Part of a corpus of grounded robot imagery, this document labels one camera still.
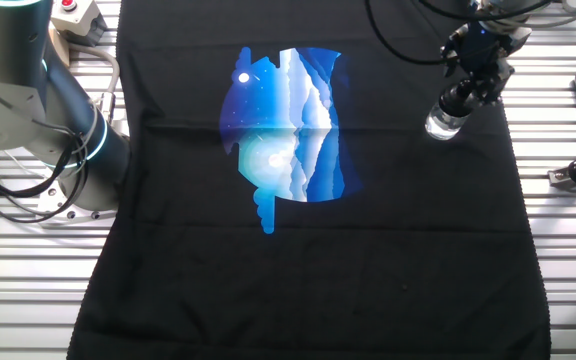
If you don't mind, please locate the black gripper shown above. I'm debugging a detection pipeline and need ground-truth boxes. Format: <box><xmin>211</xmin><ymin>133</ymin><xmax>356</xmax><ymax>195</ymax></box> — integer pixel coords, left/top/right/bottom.
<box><xmin>440</xmin><ymin>20</ymin><xmax>533</xmax><ymax>107</ymax></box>

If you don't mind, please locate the clear glass jar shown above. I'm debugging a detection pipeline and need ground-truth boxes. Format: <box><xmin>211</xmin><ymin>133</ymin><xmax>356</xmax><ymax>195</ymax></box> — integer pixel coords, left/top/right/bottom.
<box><xmin>424</xmin><ymin>99</ymin><xmax>471</xmax><ymax>142</ymax></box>

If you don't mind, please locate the black cloth with blue print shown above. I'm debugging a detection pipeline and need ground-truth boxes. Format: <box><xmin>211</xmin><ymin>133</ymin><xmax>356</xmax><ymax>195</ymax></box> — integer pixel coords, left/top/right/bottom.
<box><xmin>66</xmin><ymin>0</ymin><xmax>552</xmax><ymax>360</ymax></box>

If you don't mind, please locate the grey emergency stop button box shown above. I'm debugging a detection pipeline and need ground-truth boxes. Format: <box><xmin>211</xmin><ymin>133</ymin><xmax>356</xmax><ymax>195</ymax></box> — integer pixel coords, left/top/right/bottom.
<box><xmin>49</xmin><ymin>0</ymin><xmax>110</xmax><ymax>49</ymax></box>

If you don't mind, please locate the light wooden block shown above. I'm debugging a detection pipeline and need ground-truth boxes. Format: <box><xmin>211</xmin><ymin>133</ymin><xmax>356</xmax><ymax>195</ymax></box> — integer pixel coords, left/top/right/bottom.
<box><xmin>49</xmin><ymin>28</ymin><xmax>72</xmax><ymax>70</ymax></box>

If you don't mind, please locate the grey emergency stop cable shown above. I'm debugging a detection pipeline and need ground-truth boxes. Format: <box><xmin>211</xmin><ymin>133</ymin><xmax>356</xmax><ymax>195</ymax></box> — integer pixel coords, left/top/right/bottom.
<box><xmin>66</xmin><ymin>41</ymin><xmax>122</xmax><ymax>127</ymax></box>

